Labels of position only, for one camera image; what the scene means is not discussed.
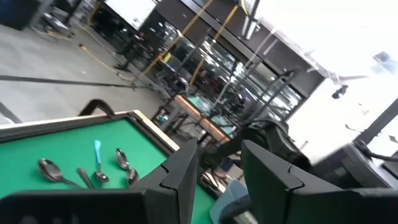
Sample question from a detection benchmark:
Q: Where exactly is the all-metal spoon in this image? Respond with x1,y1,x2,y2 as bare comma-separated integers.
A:
76,167,96,190
37,157,86,190

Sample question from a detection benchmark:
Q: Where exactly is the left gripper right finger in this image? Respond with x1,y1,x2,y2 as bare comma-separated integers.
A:
241,139,398,224

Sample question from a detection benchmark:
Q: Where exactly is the black arched frame handle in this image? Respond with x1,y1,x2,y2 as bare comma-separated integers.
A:
78,98,116,119

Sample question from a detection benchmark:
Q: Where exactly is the black glass-front shelving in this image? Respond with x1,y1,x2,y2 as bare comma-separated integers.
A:
90,0,327,125

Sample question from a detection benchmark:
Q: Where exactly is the grey-blue plastic bin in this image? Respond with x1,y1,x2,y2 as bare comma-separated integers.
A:
208,179,259,224

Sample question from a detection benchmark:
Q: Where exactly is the yellow floor cable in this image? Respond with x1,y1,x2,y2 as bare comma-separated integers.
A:
78,43,136,82

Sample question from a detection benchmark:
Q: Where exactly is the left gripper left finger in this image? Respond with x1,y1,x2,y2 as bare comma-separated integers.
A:
0,139,199,224

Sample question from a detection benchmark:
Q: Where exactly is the green table mat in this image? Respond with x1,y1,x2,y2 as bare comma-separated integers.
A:
0,117,215,224

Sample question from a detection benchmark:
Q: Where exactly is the wooden workbench with green mat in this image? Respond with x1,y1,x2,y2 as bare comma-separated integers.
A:
172,94,239,146

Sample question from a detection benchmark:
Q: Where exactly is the black gantry strut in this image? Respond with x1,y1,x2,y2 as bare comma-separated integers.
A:
353,98,398,147

